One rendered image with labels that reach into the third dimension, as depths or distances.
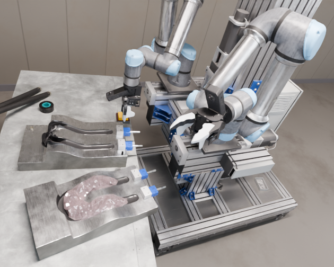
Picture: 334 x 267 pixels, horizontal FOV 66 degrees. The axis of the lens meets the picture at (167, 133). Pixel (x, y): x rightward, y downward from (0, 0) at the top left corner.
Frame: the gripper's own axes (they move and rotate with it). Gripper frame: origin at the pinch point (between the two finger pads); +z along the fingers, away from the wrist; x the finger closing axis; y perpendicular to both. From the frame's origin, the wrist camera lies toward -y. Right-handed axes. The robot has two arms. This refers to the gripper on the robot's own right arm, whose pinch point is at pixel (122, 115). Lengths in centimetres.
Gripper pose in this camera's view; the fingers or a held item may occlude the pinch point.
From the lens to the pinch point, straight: 136.4
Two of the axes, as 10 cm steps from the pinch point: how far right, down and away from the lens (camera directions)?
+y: 9.5, 0.0, 3.0
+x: -2.2, -7.0, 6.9
